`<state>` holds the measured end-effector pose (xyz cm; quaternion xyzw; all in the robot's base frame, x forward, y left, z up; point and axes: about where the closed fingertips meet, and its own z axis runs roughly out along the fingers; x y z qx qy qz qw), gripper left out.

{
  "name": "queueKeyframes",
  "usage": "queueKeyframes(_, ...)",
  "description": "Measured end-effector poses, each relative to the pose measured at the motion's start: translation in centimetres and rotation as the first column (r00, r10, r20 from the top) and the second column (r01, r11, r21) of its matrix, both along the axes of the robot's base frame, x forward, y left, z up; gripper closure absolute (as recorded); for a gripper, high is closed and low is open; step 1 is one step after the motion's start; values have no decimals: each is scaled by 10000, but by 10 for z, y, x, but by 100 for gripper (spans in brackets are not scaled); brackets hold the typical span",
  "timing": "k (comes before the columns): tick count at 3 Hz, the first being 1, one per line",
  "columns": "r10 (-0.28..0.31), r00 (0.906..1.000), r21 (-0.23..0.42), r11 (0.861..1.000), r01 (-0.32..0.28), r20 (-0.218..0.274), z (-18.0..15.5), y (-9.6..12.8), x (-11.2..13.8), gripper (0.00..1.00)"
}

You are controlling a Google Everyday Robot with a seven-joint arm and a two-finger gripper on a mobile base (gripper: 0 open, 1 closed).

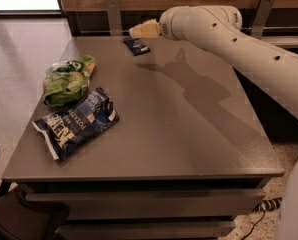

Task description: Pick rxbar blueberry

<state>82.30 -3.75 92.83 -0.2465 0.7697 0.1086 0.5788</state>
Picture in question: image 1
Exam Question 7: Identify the blue rxbar blueberry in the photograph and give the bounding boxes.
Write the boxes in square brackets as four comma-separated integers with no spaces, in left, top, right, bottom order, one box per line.
[123,37,150,56]

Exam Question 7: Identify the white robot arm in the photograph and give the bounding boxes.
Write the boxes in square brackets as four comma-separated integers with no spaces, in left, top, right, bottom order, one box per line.
[129,5,298,240]

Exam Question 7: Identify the green chip bag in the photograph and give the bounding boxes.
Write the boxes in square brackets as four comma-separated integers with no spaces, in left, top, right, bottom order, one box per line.
[43,55,96,107]

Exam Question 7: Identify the grey drawer cabinet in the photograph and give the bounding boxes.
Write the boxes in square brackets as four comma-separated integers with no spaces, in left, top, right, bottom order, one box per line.
[3,37,284,240]

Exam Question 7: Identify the blue kettle chip bag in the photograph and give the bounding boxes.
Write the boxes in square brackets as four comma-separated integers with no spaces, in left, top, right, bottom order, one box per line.
[32,87,119,160]

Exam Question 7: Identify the white power strip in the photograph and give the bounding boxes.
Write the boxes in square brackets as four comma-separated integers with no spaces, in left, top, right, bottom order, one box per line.
[253,197,282,212]

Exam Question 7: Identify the dark brown chair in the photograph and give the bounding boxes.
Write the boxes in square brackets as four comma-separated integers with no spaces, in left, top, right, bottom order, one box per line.
[0,186,69,240]

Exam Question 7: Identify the left metal bracket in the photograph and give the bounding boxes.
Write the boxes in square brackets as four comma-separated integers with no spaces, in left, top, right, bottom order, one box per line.
[106,0,123,36]

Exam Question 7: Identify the metal bracket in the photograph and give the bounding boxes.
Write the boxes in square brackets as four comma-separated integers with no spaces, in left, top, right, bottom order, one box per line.
[250,0,275,39]
[106,0,123,36]

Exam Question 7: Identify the metal rail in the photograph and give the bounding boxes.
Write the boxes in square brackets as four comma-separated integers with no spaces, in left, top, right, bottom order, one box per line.
[80,26,298,36]

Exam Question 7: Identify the right metal bracket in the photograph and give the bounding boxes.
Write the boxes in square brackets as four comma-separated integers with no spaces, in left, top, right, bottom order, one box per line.
[250,0,275,39]

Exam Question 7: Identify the black power cable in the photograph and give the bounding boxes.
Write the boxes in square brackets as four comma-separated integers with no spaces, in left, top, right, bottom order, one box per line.
[240,209,267,240]

